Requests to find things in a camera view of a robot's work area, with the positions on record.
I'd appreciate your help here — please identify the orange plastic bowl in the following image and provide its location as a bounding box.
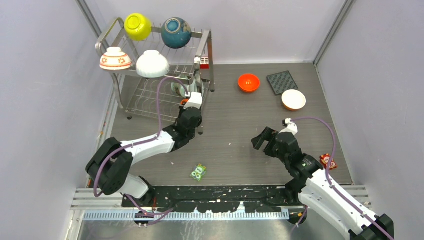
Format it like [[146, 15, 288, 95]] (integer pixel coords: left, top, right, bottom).
[[180, 99, 188, 106], [237, 73, 261, 93]]

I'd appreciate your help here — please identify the orange bowl white inside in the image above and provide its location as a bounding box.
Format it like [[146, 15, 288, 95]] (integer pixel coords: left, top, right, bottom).
[[281, 89, 307, 111]]

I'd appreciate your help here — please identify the plain white bowl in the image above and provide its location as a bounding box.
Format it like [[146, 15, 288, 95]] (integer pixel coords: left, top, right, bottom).
[[135, 50, 170, 79]]

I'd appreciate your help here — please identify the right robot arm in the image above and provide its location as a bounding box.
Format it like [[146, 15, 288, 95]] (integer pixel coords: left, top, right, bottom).
[[251, 127, 395, 240]]

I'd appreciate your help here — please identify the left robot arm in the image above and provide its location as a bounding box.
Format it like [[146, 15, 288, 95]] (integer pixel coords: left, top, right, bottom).
[[85, 107, 202, 207]]

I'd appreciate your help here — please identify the metal two-tier dish rack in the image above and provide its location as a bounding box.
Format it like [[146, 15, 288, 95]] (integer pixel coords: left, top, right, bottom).
[[95, 17, 215, 123]]

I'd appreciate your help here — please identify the pale green ceramic bowl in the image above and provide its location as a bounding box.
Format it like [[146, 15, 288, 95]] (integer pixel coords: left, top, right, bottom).
[[171, 82, 186, 98]]

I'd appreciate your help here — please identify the green owl puzzle piece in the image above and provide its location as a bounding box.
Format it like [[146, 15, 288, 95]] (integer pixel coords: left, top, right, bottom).
[[190, 163, 207, 182]]

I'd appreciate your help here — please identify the dark grey studded baseplate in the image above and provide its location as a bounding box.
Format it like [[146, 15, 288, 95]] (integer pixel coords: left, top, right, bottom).
[[266, 70, 299, 96]]

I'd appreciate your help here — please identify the red white toy block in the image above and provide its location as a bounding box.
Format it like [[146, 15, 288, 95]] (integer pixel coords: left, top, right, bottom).
[[199, 57, 210, 69]]

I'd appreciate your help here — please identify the dark blue ceramic bowl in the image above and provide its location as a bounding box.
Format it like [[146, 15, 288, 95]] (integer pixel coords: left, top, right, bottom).
[[161, 17, 192, 49]]

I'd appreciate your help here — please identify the white bowl red pattern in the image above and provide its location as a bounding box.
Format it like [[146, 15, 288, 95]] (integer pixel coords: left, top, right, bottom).
[[99, 47, 132, 71]]

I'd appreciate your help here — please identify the yellow bowl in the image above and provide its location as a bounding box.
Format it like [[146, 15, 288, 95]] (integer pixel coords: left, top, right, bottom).
[[124, 13, 152, 41]]

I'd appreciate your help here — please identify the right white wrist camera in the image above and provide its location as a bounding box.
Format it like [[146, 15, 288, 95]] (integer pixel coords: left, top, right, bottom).
[[279, 118, 298, 136]]

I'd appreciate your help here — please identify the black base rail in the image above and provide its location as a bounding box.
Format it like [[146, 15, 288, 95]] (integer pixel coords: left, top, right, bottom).
[[135, 185, 305, 213]]

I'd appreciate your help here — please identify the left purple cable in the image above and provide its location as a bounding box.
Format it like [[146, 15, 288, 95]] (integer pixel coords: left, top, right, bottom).
[[93, 77, 190, 227]]

